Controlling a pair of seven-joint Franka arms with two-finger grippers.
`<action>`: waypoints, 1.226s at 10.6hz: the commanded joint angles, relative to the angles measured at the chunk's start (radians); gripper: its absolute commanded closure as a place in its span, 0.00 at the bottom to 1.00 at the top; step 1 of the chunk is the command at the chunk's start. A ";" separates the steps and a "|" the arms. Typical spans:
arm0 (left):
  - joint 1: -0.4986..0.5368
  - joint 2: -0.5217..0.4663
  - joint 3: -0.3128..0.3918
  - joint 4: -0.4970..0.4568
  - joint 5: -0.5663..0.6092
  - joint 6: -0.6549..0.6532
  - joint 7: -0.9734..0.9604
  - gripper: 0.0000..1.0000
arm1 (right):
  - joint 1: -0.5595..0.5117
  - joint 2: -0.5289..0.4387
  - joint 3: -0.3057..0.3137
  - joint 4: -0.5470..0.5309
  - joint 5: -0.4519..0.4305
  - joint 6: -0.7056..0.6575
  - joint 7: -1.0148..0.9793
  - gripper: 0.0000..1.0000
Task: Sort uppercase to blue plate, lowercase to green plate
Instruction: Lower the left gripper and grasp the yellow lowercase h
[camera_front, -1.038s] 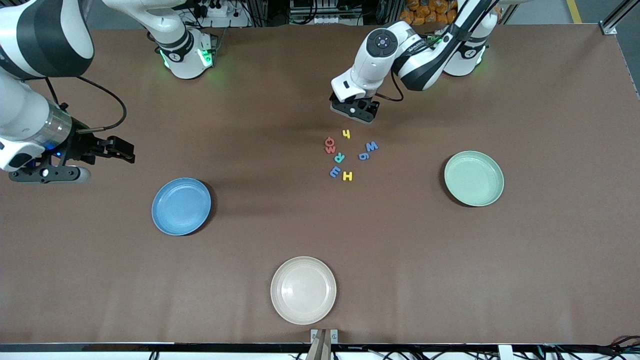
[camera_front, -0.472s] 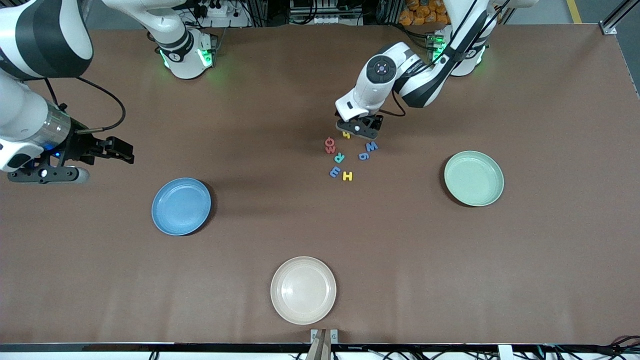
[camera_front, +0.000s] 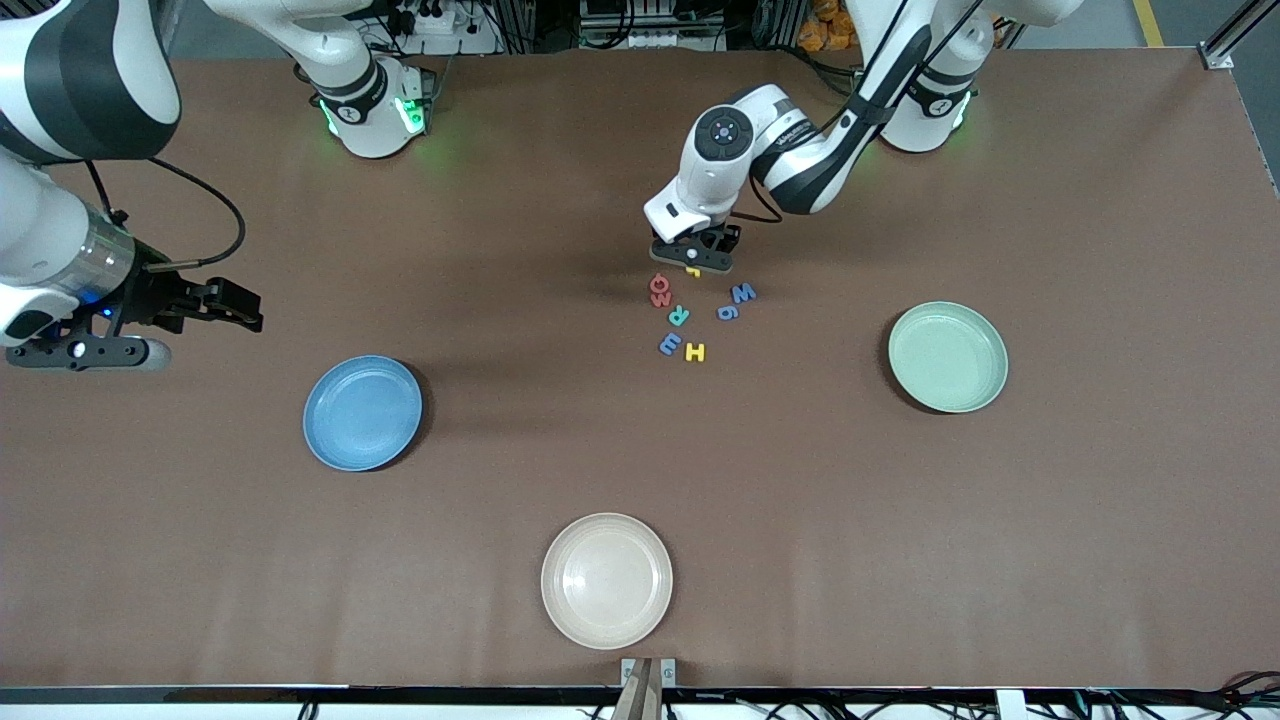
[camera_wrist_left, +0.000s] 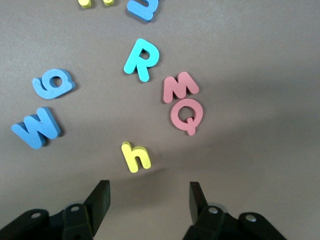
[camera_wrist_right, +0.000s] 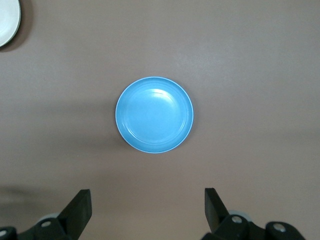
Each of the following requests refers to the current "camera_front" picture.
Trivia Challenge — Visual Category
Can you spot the green plate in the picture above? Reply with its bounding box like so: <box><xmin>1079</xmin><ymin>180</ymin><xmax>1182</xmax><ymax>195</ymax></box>
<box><xmin>888</xmin><ymin>301</ymin><xmax>1009</xmax><ymax>414</ymax></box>

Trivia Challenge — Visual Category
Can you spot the aluminium frame profile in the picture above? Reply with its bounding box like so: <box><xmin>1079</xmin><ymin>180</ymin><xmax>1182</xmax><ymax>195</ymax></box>
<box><xmin>1200</xmin><ymin>0</ymin><xmax>1280</xmax><ymax>71</ymax></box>

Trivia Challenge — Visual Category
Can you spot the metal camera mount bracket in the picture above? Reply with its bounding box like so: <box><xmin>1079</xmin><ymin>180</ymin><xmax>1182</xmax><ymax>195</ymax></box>
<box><xmin>612</xmin><ymin>657</ymin><xmax>677</xmax><ymax>720</ymax></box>

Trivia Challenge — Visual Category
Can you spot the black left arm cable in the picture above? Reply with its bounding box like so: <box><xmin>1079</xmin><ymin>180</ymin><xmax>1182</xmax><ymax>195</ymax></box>
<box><xmin>735</xmin><ymin>180</ymin><xmax>791</xmax><ymax>226</ymax></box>

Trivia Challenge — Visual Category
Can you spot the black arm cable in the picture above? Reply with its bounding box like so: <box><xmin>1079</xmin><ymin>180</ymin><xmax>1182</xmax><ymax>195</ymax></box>
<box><xmin>85</xmin><ymin>157</ymin><xmax>247</xmax><ymax>271</ymax></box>
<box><xmin>735</xmin><ymin>180</ymin><xmax>791</xmax><ymax>226</ymax></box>

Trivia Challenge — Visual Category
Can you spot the white electronics box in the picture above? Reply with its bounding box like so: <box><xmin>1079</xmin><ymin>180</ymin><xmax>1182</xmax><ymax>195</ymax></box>
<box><xmin>578</xmin><ymin>0</ymin><xmax>731</xmax><ymax>51</ymax></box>

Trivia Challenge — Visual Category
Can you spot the orange packets pile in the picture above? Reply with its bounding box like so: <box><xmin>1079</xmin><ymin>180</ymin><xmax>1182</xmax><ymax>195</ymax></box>
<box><xmin>797</xmin><ymin>0</ymin><xmax>871</xmax><ymax>53</ymax></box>

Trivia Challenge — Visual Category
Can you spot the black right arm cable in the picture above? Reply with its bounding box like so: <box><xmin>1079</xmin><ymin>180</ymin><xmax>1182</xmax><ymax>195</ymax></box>
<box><xmin>85</xmin><ymin>157</ymin><xmax>247</xmax><ymax>271</ymax></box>

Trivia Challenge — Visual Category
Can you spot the beige plate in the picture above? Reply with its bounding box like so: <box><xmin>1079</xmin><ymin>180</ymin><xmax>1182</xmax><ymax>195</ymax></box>
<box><xmin>541</xmin><ymin>512</ymin><xmax>674</xmax><ymax>651</ymax></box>

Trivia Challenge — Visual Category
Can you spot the blue plate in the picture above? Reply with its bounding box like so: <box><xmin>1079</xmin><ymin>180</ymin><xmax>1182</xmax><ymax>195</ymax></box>
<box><xmin>304</xmin><ymin>355</ymin><xmax>424</xmax><ymax>473</ymax></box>

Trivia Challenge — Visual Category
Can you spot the white power strip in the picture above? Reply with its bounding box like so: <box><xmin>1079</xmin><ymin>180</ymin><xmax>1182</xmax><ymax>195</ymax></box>
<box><xmin>385</xmin><ymin>0</ymin><xmax>501</xmax><ymax>56</ymax></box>

